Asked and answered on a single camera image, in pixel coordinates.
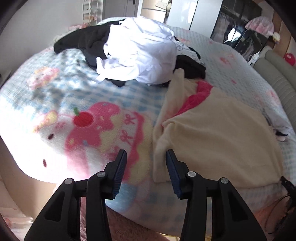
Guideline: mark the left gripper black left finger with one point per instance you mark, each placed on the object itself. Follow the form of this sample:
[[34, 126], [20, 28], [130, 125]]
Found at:
[[60, 217]]

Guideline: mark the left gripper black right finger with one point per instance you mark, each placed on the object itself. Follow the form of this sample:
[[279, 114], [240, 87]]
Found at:
[[232, 219]]

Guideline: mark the cream and pink shirt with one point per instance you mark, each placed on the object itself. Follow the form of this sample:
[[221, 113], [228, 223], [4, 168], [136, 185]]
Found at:
[[215, 135]]

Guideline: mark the folded lilac garment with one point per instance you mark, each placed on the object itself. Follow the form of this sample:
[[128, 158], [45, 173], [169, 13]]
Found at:
[[280, 126]]

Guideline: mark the blue checkered cartoon blanket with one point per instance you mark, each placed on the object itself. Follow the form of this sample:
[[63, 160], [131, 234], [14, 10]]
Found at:
[[59, 122]]

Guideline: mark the grey padded headboard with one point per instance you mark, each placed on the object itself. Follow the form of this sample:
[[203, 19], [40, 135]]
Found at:
[[281, 76]]

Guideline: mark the red plush toy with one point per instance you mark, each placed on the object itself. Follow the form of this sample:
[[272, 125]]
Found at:
[[290, 59]]

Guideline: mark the black garment in pile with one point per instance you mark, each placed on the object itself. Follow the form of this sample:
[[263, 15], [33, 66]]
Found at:
[[90, 42]]

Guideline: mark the white garment in pile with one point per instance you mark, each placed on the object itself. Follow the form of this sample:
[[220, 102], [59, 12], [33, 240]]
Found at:
[[138, 49]]

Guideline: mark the grey wardrobe cabinet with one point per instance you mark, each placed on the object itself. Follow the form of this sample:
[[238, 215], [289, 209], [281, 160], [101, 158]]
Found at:
[[118, 8]]

